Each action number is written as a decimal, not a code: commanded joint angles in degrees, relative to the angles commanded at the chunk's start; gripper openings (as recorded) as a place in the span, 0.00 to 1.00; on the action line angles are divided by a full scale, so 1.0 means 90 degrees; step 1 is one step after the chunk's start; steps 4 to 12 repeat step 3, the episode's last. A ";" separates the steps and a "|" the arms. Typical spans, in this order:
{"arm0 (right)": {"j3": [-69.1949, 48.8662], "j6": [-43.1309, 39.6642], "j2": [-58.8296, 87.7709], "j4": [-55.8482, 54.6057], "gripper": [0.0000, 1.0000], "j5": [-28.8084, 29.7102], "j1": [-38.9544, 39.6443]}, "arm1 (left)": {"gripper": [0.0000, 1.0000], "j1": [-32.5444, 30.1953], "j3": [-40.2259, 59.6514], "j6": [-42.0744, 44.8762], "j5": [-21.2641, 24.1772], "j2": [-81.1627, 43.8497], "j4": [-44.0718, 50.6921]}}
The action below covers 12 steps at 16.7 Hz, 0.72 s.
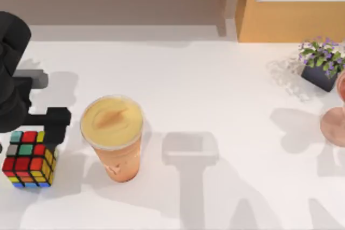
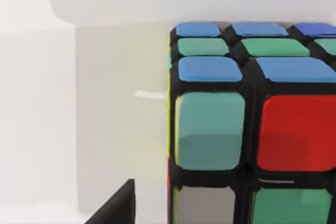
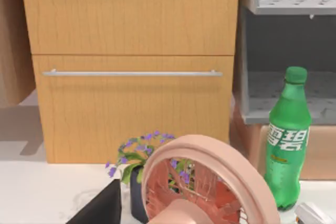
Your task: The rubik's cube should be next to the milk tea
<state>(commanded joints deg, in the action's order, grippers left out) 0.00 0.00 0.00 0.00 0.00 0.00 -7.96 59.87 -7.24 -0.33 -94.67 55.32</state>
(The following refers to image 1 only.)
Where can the brown wooden open shelf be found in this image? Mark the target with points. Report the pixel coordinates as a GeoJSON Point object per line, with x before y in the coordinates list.
{"type": "Point", "coordinates": [113, 1]}

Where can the orange drink cup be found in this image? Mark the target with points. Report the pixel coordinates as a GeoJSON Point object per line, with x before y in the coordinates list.
{"type": "Point", "coordinates": [113, 135]}

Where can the pink goblet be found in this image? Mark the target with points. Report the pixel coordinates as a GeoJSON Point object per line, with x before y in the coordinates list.
{"type": "Point", "coordinates": [335, 127]}

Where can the purple flower plant pot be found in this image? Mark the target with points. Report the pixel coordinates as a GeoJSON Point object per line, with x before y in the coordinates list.
{"type": "Point", "coordinates": [320, 65]}

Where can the multicoloured puzzle cube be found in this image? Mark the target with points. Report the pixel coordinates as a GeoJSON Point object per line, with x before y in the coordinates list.
{"type": "Point", "coordinates": [28, 160]}

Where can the light wooden cupboard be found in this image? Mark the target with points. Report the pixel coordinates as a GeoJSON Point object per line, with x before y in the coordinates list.
{"type": "Point", "coordinates": [291, 25]}

